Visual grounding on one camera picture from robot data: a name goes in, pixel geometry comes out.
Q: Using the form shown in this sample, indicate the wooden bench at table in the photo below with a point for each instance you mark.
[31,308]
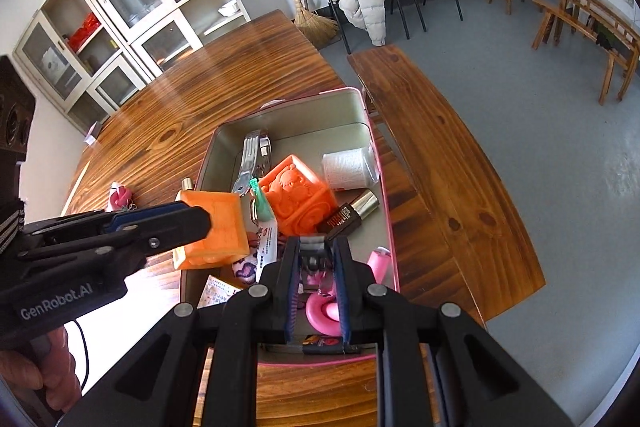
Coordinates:
[455,179]

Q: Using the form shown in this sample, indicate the light orange toy cube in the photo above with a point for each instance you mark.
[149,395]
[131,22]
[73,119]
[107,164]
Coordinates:
[226,241]

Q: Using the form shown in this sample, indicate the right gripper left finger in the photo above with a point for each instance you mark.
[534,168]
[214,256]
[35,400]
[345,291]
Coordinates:
[264,313]

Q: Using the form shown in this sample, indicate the white glass-door cabinet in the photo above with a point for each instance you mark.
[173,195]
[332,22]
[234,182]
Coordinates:
[90,57]

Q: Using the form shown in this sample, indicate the white gauze roll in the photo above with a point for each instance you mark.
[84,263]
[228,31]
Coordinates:
[347,170]

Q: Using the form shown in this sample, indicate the pink knotted foam toy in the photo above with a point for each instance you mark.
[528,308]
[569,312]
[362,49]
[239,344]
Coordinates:
[119,198]
[322,311]

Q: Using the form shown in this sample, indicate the pink metal tin box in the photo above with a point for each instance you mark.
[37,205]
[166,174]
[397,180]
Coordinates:
[307,128]

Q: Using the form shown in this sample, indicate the wooden chair set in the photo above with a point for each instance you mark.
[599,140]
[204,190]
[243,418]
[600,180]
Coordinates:
[600,24]

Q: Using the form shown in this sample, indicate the white bowl on shelf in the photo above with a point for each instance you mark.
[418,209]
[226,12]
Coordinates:
[229,8]

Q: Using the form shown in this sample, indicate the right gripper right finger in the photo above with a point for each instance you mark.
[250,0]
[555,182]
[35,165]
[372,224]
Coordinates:
[373,314]

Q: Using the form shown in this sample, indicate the leopard print fabric scrunchie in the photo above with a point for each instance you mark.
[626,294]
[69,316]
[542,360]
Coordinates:
[248,270]

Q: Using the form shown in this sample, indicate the brown bottle with silver cap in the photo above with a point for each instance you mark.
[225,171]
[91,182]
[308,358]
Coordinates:
[349,216]

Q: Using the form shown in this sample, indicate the small white green tube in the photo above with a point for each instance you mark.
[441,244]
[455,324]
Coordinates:
[268,234]

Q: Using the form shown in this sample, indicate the green tube with gold cap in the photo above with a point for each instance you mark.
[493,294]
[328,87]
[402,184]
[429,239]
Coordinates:
[186,185]

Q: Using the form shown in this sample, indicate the bright orange toy cube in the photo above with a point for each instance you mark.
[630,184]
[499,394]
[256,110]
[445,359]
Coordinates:
[299,199]

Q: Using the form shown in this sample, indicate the person's left hand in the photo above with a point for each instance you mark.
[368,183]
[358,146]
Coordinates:
[55,373]

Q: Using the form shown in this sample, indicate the deck of cards box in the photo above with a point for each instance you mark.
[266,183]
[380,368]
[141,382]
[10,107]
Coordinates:
[93,133]

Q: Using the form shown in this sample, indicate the straw broom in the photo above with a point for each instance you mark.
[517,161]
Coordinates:
[319,30]

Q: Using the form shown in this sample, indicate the dark patterned small battery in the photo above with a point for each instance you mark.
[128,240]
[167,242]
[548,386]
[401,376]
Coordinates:
[327,345]

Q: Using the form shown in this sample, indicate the yellow white cardboard box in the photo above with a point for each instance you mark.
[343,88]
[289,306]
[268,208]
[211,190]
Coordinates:
[215,292]

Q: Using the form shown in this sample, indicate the large metal clamp clip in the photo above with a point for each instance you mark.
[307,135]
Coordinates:
[255,160]

